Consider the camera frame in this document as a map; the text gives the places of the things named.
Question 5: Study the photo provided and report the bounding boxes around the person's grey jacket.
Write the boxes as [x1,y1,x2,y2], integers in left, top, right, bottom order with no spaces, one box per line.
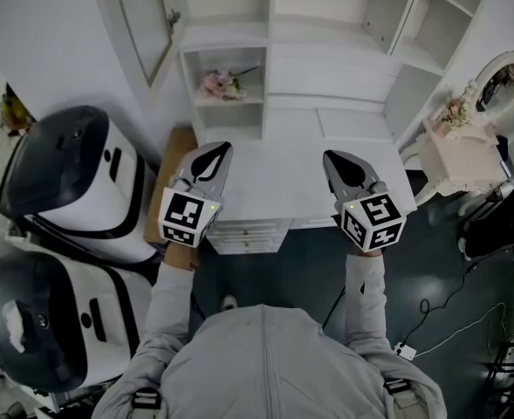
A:
[91,303,449,419]

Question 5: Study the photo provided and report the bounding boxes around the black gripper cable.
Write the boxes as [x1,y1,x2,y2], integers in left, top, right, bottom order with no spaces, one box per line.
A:
[321,285,347,327]
[189,292,206,321]

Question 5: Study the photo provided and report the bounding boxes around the white vanity table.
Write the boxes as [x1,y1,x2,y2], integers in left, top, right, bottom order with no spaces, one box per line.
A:
[401,117,510,205]

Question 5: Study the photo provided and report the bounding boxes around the oval white-framed mirror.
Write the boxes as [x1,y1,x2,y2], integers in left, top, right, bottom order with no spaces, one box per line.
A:
[471,50,514,120]

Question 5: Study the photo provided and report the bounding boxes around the black shoulder strap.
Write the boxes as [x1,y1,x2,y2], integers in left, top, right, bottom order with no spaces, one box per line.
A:
[131,388,162,410]
[382,377,413,396]

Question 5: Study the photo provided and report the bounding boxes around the white robot with black visor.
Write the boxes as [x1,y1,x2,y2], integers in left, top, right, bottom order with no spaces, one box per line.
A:
[0,104,160,266]
[0,251,154,395]

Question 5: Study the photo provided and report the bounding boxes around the black floor cable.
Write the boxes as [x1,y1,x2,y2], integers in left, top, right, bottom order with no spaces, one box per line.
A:
[401,251,481,345]

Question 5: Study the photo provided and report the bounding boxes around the white floor cable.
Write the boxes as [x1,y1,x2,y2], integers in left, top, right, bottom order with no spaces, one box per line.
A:
[413,302,510,360]

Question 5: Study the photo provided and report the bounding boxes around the black metal stand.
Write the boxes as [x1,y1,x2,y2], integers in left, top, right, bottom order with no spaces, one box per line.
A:
[484,342,514,410]

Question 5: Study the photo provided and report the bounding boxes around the brown cardboard box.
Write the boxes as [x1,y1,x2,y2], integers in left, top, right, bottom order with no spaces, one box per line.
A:
[144,126,202,266]

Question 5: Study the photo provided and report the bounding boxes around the pink flower bouquet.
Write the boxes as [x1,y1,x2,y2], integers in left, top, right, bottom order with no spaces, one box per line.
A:
[199,65,263,102]

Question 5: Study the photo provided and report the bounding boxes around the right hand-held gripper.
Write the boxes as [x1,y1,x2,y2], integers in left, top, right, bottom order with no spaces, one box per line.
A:
[322,148,408,254]

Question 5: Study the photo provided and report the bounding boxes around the white cabinet door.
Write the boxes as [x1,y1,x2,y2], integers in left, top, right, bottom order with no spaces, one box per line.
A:
[91,0,183,89]

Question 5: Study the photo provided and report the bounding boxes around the white desk tabletop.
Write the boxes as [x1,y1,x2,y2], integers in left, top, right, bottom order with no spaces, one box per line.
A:
[196,104,418,256]

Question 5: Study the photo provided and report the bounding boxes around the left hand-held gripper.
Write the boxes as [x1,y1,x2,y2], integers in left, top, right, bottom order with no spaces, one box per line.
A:
[156,141,235,250]

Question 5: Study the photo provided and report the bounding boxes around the white power adapter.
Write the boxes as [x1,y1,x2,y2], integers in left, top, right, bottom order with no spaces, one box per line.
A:
[393,341,417,360]

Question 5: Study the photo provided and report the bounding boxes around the person's left forearm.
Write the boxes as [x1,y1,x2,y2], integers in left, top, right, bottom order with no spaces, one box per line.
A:
[140,242,202,349]

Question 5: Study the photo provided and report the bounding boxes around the small potted flowers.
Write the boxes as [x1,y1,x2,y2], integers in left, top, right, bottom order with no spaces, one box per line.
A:
[439,95,472,128]

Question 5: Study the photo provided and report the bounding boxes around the person's right forearm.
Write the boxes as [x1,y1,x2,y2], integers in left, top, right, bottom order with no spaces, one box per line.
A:
[342,251,392,349]

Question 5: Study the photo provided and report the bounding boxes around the white shelf hutch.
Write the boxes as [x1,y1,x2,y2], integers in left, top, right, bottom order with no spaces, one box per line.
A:
[177,0,492,148]

